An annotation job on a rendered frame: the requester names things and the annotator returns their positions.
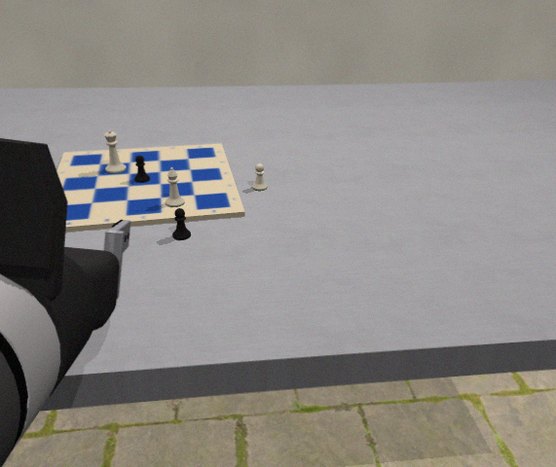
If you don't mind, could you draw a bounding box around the blue and cream chessboard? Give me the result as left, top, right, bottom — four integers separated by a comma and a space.
57, 143, 244, 232

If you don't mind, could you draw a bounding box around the white pawn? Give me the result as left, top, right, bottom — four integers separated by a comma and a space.
252, 163, 267, 191

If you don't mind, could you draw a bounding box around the white bishop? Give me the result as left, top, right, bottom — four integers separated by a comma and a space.
166, 167, 185, 207

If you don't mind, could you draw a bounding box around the white chess queen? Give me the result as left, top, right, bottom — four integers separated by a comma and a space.
104, 130, 127, 174

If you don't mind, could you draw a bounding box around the black pawn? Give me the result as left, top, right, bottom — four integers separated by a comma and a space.
134, 156, 150, 183
172, 208, 191, 240

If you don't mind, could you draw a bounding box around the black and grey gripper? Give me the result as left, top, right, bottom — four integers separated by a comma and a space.
0, 138, 130, 446

